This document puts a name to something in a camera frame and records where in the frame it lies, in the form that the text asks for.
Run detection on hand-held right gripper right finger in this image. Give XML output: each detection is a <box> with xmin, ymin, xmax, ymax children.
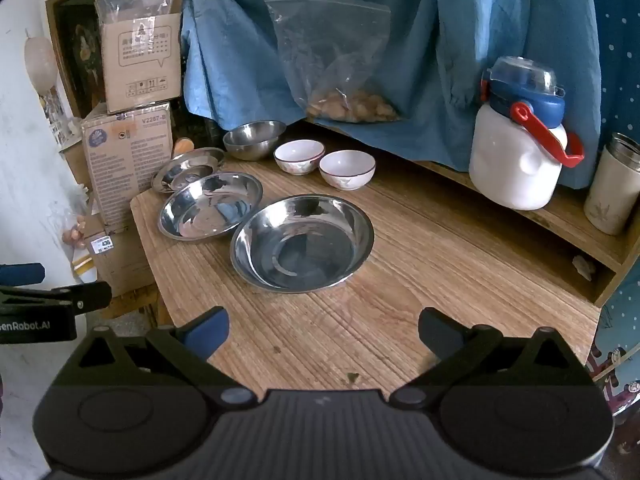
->
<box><xmin>389</xmin><ymin>307</ymin><xmax>592</xmax><ymax>408</ymax></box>

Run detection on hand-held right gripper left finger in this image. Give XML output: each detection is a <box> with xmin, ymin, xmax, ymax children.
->
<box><xmin>60</xmin><ymin>306</ymin><xmax>256</xmax><ymax>408</ymax></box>

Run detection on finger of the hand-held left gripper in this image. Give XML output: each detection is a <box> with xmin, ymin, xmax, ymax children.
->
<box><xmin>50</xmin><ymin>281</ymin><xmax>112</xmax><ymax>317</ymax></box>
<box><xmin>0</xmin><ymin>262</ymin><xmax>46</xmax><ymax>286</ymax></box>

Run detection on medium steel bowl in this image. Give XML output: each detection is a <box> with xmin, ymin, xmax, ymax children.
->
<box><xmin>158</xmin><ymin>171</ymin><xmax>264</xmax><ymax>243</ymax></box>

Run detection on large steel bowl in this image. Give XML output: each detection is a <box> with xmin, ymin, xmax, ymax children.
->
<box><xmin>230</xmin><ymin>194</ymin><xmax>375</xmax><ymax>294</ymax></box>

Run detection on small steel plate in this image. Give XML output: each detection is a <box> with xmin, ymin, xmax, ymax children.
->
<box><xmin>150</xmin><ymin>147</ymin><xmax>226</xmax><ymax>194</ymax></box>

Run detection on white bowl red rim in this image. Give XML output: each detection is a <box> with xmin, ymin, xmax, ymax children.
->
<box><xmin>273</xmin><ymin>139</ymin><xmax>327</xmax><ymax>177</ymax></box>
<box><xmin>318</xmin><ymin>150</ymin><xmax>377</xmax><ymax>192</ymax></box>

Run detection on cardboard box white label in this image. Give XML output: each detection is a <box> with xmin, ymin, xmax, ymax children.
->
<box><xmin>74</xmin><ymin>210</ymin><xmax>162</xmax><ymax>297</ymax></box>

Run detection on cardboard box blue logo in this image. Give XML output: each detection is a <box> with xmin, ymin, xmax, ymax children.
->
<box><xmin>81</xmin><ymin>102</ymin><xmax>174</xmax><ymax>229</ymax></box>

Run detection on wooden desk shelf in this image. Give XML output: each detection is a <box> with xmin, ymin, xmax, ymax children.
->
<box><xmin>305</xmin><ymin>115</ymin><xmax>640</xmax><ymax>307</ymax></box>

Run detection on crumpled paper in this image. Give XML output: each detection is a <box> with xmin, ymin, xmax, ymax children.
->
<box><xmin>572</xmin><ymin>254</ymin><xmax>597</xmax><ymax>281</ymax></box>

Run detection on printed cloth with figures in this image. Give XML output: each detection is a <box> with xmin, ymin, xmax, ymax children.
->
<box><xmin>586</xmin><ymin>270</ymin><xmax>640</xmax><ymax>428</ymax></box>

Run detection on white jug blue lid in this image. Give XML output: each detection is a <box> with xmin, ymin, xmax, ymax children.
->
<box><xmin>468</xmin><ymin>55</ymin><xmax>585</xmax><ymax>211</ymax></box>

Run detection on steel thermos cup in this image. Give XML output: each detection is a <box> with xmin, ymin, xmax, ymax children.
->
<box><xmin>583</xmin><ymin>132</ymin><xmax>640</xmax><ymax>236</ymax></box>

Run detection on dark framed picture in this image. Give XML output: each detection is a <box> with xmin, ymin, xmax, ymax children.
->
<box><xmin>45</xmin><ymin>0</ymin><xmax>109</xmax><ymax>119</ymax></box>

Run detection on open brown cardboard box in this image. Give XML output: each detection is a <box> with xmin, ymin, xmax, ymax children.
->
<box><xmin>90</xmin><ymin>0</ymin><xmax>184</xmax><ymax>115</ymax></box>

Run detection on clear bag of snacks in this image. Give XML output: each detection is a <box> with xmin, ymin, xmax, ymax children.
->
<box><xmin>263</xmin><ymin>0</ymin><xmax>404</xmax><ymax>125</ymax></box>

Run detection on dotted blue cloth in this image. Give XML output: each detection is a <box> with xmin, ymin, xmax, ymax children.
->
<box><xmin>585</xmin><ymin>0</ymin><xmax>640</xmax><ymax>137</ymax></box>

